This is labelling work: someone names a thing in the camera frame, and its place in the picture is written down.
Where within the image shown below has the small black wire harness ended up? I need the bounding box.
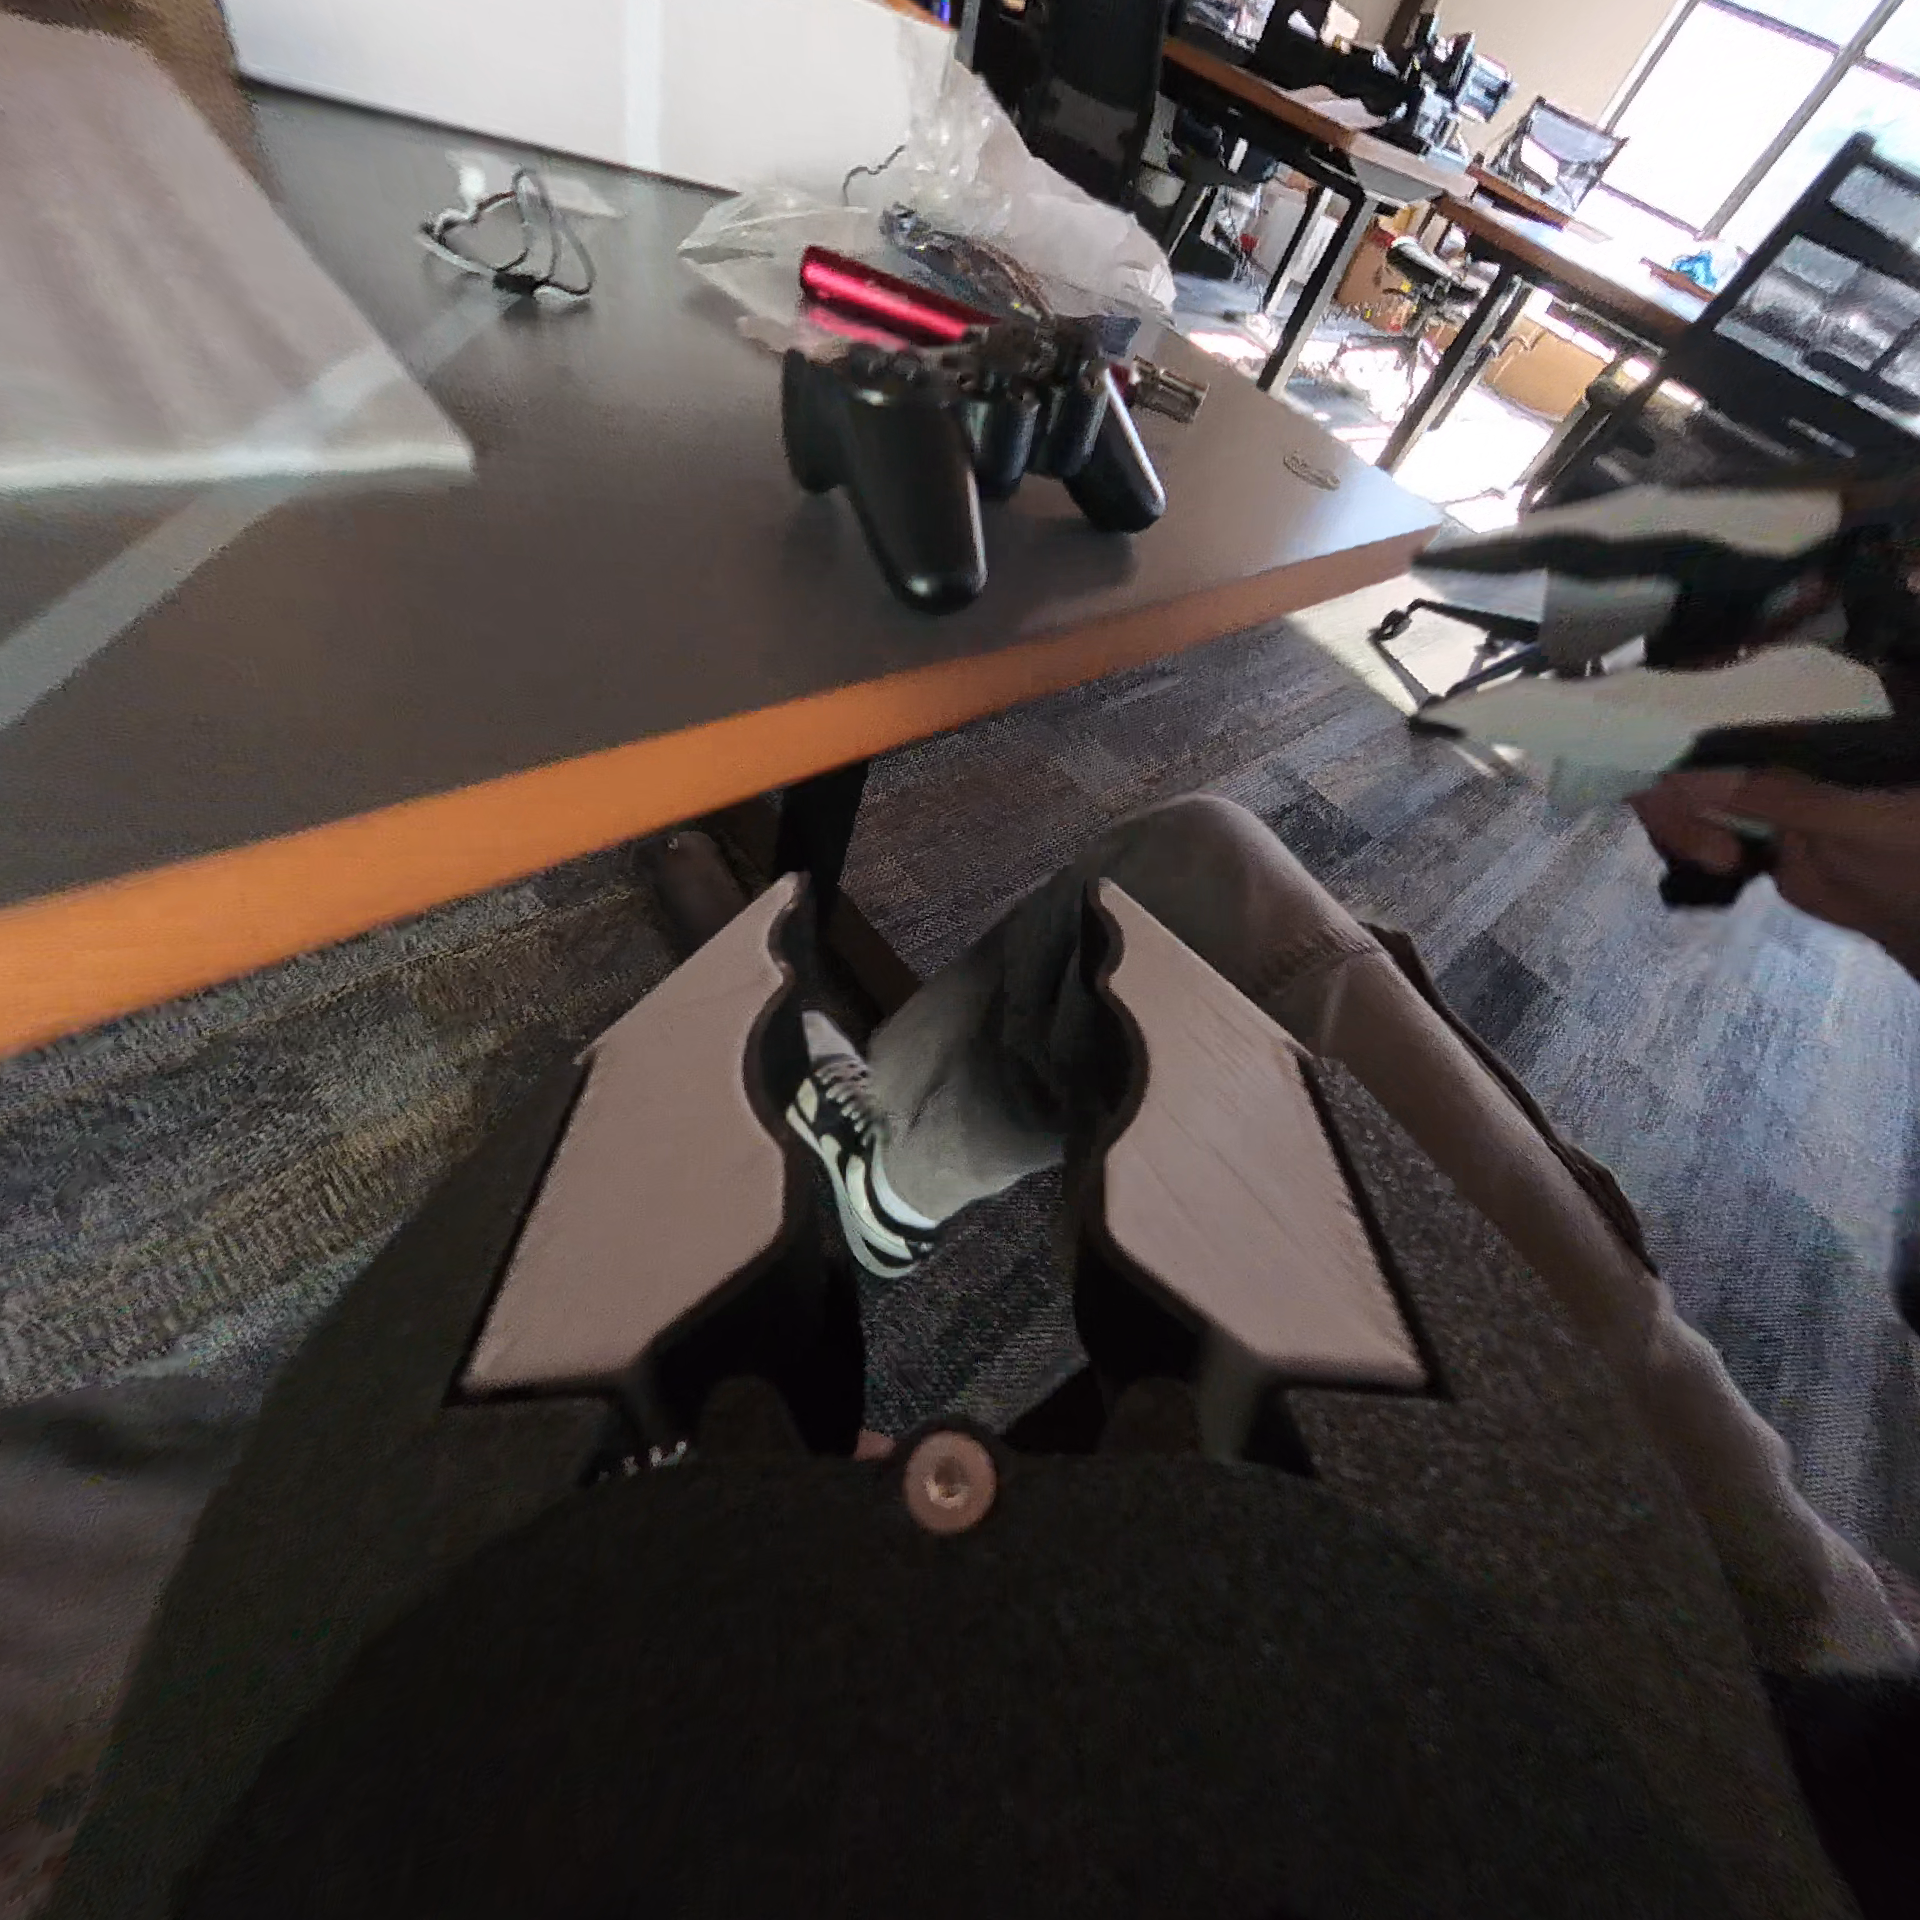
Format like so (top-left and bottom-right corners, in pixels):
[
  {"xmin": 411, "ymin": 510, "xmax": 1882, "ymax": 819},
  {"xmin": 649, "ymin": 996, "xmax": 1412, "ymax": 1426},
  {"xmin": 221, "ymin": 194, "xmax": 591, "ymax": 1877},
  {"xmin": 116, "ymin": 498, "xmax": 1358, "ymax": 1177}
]
[{"xmin": 417, "ymin": 161, "xmax": 597, "ymax": 315}]

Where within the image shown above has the wooden office desk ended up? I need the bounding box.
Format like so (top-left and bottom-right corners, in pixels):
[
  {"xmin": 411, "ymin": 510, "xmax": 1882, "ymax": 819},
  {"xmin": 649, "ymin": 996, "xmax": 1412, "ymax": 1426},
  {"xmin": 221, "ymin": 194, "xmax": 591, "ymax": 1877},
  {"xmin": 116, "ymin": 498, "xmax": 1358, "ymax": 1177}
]
[{"xmin": 1162, "ymin": 31, "xmax": 1720, "ymax": 474}]

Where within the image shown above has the person's right hand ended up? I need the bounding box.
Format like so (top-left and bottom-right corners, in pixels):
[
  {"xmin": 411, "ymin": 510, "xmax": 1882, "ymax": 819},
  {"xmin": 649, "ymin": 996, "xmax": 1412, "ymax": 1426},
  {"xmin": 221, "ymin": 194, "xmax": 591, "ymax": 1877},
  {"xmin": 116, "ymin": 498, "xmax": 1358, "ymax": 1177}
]
[{"xmin": 1627, "ymin": 769, "xmax": 1920, "ymax": 975}]

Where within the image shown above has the crumpled clear plastic wrap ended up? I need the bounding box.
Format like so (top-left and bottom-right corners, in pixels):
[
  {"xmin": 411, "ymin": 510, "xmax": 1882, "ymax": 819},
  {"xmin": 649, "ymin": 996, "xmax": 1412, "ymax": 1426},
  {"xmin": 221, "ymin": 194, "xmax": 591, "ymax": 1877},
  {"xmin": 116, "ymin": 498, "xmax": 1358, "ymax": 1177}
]
[{"xmin": 842, "ymin": 58, "xmax": 1054, "ymax": 228}]

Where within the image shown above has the white foam sheet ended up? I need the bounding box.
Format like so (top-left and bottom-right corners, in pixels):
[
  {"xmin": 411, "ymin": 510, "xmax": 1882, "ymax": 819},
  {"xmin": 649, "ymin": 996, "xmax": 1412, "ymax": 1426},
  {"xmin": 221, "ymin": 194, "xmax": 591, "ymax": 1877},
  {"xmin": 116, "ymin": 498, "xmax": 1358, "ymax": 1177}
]
[{"xmin": 0, "ymin": 24, "xmax": 478, "ymax": 498}]

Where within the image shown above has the clear plastic bags pile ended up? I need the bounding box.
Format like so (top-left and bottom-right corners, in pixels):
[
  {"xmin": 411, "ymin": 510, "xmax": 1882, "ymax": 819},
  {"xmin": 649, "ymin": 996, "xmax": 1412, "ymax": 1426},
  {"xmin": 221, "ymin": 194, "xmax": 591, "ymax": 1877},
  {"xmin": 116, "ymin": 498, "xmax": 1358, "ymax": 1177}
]
[{"xmin": 959, "ymin": 90, "xmax": 1181, "ymax": 326}]

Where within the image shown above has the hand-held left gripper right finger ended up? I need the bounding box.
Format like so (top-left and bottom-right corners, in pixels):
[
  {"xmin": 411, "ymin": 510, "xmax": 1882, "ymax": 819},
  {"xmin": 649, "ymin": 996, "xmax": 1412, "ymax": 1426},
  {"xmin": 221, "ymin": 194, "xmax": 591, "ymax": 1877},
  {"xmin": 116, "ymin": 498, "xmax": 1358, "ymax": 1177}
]
[{"xmin": 1066, "ymin": 876, "xmax": 1436, "ymax": 1465}]

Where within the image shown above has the white cardboard box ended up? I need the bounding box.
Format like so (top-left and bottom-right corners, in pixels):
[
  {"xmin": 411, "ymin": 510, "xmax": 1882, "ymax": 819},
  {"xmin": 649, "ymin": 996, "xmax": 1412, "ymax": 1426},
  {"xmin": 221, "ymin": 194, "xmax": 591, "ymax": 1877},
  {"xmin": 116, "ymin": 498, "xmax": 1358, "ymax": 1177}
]
[{"xmin": 232, "ymin": 0, "xmax": 964, "ymax": 194}]

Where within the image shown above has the black white sneaker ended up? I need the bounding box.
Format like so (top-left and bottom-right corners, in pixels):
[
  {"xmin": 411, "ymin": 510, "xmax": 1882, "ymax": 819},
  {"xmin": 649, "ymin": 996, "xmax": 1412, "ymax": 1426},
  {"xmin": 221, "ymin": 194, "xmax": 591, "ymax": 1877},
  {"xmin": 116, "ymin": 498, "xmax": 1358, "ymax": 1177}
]
[{"xmin": 784, "ymin": 1008, "xmax": 947, "ymax": 1280}]

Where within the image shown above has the red electric screwdriver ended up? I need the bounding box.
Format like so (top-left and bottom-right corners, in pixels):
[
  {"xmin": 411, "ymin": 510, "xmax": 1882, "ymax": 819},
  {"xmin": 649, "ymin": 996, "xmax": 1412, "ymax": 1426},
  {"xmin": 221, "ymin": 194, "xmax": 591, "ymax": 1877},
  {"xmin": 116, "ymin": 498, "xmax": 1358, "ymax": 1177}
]
[{"xmin": 797, "ymin": 243, "xmax": 1059, "ymax": 359}]

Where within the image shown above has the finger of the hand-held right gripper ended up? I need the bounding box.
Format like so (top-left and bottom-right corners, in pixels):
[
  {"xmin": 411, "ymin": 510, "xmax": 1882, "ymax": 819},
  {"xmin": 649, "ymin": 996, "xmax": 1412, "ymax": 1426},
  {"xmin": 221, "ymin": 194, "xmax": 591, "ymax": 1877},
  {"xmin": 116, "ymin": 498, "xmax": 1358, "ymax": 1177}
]
[
  {"xmin": 1408, "ymin": 646, "xmax": 1895, "ymax": 819},
  {"xmin": 1412, "ymin": 480, "xmax": 1850, "ymax": 675}
]

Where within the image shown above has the black mesh office chair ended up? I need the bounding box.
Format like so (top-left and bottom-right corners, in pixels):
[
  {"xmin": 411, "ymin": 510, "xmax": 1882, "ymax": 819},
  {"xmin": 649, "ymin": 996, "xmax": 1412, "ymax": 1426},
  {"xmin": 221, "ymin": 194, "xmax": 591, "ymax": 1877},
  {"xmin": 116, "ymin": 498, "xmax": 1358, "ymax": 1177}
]
[{"xmin": 1369, "ymin": 131, "xmax": 1920, "ymax": 739}]

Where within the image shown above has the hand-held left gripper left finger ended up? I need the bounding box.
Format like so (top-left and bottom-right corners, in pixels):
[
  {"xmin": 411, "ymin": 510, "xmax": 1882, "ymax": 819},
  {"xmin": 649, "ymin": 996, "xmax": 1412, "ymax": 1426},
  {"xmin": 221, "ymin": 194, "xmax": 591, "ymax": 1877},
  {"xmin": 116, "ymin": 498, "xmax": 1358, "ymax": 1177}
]
[{"xmin": 453, "ymin": 874, "xmax": 866, "ymax": 1459}]

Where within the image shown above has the black game controller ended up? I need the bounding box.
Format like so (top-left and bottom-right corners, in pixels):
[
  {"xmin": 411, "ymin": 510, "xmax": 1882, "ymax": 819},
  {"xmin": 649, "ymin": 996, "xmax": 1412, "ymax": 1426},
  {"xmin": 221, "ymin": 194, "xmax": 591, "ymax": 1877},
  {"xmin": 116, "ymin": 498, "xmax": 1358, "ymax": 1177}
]
[{"xmin": 778, "ymin": 320, "xmax": 1172, "ymax": 615}]

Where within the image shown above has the bag of metal screws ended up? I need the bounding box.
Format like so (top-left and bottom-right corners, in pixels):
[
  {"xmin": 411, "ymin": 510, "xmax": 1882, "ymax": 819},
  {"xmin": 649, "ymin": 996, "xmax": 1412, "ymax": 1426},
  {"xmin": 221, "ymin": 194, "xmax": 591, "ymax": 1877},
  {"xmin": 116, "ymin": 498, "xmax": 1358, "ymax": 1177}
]
[{"xmin": 877, "ymin": 204, "xmax": 1059, "ymax": 307}]

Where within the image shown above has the large grid window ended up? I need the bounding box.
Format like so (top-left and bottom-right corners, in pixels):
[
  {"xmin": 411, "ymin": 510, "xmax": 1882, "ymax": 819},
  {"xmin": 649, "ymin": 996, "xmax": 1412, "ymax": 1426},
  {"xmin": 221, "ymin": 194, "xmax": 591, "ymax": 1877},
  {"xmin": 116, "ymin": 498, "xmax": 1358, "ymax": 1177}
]
[{"xmin": 1590, "ymin": 0, "xmax": 1920, "ymax": 256}]

